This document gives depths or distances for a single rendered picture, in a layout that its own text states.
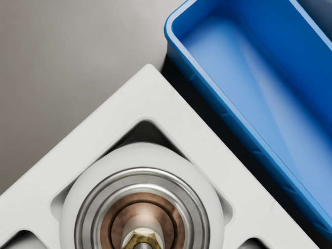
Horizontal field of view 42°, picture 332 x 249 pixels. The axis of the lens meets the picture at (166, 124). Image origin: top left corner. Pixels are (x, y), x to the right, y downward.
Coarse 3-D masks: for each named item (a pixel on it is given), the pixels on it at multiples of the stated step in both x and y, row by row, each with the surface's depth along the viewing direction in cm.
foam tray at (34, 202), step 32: (128, 96) 31; (160, 96) 32; (96, 128) 31; (128, 128) 32; (160, 128) 33; (192, 128) 32; (64, 160) 31; (96, 160) 35; (192, 160) 32; (224, 160) 32; (32, 192) 31; (64, 192) 37; (224, 192) 32; (256, 192) 32; (0, 224) 31; (32, 224) 31; (224, 224) 32; (256, 224) 32; (288, 224) 32
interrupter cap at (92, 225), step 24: (144, 168) 24; (96, 192) 24; (120, 192) 24; (144, 192) 24; (168, 192) 24; (192, 192) 24; (96, 216) 24; (120, 216) 24; (168, 216) 24; (192, 216) 24; (96, 240) 24; (120, 240) 24; (168, 240) 24; (192, 240) 24
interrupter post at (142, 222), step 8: (136, 216) 24; (144, 216) 24; (152, 216) 24; (128, 224) 23; (136, 224) 22; (144, 224) 22; (152, 224) 22; (128, 232) 21; (160, 232) 22; (160, 240) 21
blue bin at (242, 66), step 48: (192, 0) 38; (240, 0) 46; (288, 0) 38; (192, 48) 50; (240, 48) 50; (288, 48) 45; (240, 96) 50; (288, 96) 50; (288, 144) 50; (288, 192) 47
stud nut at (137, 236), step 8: (136, 232) 21; (144, 232) 21; (152, 232) 21; (128, 240) 21; (136, 240) 20; (144, 240) 20; (152, 240) 20; (128, 248) 20; (152, 248) 20; (160, 248) 20
